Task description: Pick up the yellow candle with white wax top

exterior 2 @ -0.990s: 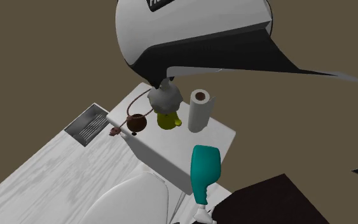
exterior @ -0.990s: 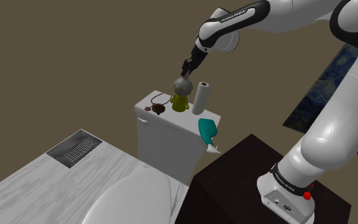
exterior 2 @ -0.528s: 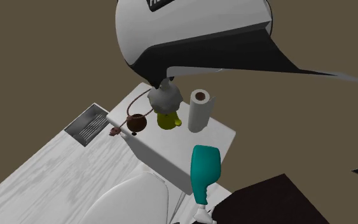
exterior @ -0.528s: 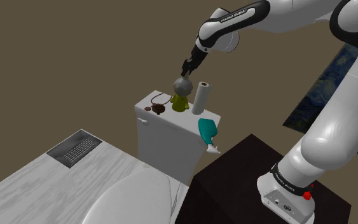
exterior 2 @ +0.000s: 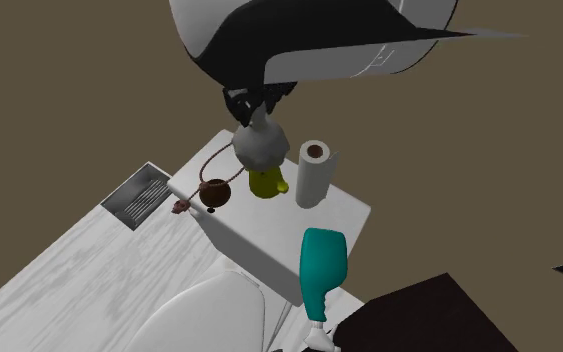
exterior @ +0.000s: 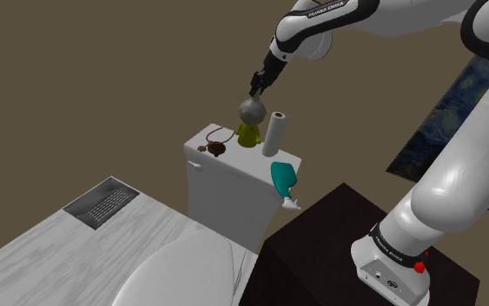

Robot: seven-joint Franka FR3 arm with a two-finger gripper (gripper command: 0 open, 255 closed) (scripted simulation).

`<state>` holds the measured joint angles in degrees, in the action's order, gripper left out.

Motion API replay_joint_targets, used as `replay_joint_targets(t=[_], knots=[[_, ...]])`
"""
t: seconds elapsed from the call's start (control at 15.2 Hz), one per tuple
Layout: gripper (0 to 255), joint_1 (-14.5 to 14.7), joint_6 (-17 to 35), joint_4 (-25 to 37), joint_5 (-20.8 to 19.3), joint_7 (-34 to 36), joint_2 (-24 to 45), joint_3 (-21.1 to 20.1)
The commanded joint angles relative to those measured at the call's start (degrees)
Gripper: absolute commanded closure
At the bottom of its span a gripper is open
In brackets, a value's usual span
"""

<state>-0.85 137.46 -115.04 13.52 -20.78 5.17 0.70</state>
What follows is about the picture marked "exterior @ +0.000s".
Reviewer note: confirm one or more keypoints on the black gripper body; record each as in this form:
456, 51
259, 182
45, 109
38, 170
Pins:
265, 76

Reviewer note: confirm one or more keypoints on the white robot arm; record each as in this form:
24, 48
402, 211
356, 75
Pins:
451, 178

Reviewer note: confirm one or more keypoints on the yellow figure with grey head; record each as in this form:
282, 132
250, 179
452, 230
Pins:
249, 127

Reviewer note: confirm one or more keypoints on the white paper towel roll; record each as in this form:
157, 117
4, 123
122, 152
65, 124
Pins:
274, 133

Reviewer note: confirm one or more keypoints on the teal spray bottle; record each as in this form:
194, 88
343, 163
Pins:
283, 178

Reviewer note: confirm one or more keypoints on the white toilet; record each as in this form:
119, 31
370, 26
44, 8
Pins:
227, 186

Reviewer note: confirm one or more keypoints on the dark robot stand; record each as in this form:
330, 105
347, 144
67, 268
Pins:
311, 254

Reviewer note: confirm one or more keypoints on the grey floor vent grille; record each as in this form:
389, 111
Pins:
101, 202

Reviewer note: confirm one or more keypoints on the dark blue wall painting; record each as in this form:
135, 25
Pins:
447, 127

